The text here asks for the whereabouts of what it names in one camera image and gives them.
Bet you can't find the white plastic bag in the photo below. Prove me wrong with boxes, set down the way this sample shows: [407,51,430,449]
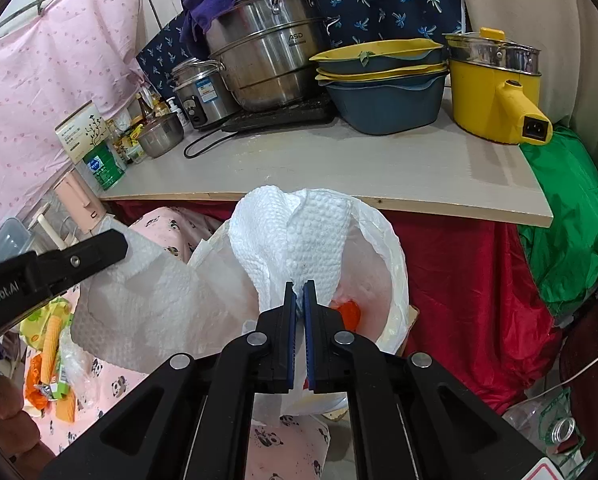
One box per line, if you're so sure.
[185,195,411,417]

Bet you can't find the clear plastic bottle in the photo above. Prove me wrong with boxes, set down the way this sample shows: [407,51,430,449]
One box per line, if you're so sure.
[504,390,597,466]

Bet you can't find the green cloth bag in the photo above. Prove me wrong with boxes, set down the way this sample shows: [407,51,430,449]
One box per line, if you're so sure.
[516,125,598,318]

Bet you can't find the dish box with clear lid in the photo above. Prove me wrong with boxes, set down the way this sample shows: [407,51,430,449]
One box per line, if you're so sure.
[0,217,35,268]

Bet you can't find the purple towel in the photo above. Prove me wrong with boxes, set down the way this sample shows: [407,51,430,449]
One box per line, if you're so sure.
[180,0,327,61]

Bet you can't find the thin white cable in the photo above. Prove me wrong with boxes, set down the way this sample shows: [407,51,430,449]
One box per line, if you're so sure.
[499,340,598,411]

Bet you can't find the orange plastic scrap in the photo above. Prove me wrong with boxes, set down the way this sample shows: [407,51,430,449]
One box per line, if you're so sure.
[329,300,362,333]

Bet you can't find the yellow and blue basin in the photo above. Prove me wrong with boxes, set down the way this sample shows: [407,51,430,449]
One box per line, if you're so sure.
[315,62,450,93]
[309,38,445,77]

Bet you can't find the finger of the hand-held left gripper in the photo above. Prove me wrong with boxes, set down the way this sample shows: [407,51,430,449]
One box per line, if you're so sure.
[34,229,129,293]

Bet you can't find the pink dotted curtain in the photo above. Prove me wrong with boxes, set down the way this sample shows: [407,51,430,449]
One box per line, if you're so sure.
[0,0,152,256]

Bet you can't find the person's left hand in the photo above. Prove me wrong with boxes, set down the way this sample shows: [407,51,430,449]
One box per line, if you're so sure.
[0,374,55,461]

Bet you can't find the white embossed paper towel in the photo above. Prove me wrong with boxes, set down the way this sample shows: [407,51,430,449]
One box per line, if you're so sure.
[70,217,262,376]
[228,185,354,321]

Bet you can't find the navy floral cloth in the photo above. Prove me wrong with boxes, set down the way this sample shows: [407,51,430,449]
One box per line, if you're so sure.
[136,0,467,101]

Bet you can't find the pink electric kettle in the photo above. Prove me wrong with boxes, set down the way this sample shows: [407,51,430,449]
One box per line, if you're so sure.
[53,169,106,233]

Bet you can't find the large blue plastic basin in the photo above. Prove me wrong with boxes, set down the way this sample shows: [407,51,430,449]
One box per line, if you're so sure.
[324,72,450,136]

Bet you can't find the black induction cooker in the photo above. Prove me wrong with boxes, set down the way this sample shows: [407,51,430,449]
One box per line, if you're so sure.
[218,92,337,135]

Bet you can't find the steel rice cooker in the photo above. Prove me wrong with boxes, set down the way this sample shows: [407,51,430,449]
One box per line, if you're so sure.
[170,57,240,131]

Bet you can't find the green tin can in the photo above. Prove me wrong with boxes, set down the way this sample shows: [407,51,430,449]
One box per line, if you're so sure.
[82,140,126,192]

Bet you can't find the pink panda tablecloth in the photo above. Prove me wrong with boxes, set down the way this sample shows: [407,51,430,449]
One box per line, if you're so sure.
[24,205,332,480]

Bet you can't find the white and green carton box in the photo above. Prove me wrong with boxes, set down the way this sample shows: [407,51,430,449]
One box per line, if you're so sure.
[54,100,111,165]

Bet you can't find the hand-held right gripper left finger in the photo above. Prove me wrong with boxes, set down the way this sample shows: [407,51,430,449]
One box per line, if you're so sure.
[39,280,300,480]

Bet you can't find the white pump bottle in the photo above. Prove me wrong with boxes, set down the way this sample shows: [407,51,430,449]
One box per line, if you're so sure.
[168,96,186,128]

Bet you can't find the small steel pot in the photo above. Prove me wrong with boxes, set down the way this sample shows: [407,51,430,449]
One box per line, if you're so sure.
[136,111,186,159]

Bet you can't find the white glass kettle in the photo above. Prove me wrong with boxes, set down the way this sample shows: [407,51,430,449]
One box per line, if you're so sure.
[34,212,70,251]

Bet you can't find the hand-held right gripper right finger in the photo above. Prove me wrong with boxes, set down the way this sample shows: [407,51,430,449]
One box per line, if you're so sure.
[301,280,547,480]

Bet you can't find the yellow electric pot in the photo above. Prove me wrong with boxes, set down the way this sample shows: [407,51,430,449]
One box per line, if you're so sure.
[441,26,553,147]

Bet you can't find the large steel steamer pot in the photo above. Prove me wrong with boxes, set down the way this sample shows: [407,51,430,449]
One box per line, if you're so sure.
[204,0,341,113]

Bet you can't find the cream curtain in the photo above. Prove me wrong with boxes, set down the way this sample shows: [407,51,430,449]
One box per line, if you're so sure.
[451,0,598,131]

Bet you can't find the black power cable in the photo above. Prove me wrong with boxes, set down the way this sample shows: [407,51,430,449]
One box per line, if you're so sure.
[182,127,240,160]

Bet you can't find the clear plastic wrapper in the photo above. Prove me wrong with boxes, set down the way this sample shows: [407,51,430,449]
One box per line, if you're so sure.
[59,330,105,411]

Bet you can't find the yellow label jar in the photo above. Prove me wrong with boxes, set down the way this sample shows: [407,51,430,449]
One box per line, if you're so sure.
[112,127,147,163]

